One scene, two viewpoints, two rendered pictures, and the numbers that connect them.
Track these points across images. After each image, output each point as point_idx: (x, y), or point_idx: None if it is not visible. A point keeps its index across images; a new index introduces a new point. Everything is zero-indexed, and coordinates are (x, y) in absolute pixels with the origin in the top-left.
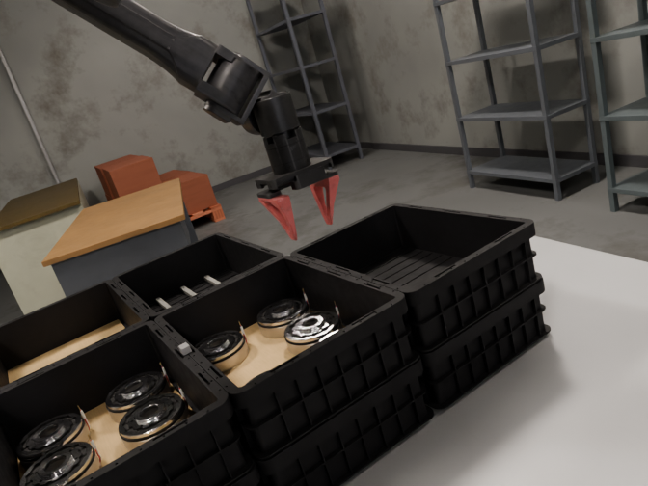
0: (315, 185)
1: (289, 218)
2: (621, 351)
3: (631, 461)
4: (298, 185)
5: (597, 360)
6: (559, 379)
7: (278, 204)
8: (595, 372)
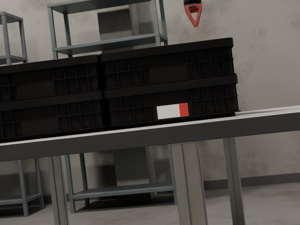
0: (191, 12)
1: (200, 13)
2: (251, 111)
3: (290, 107)
4: (201, 3)
5: (248, 111)
6: (246, 112)
7: (201, 5)
8: (252, 111)
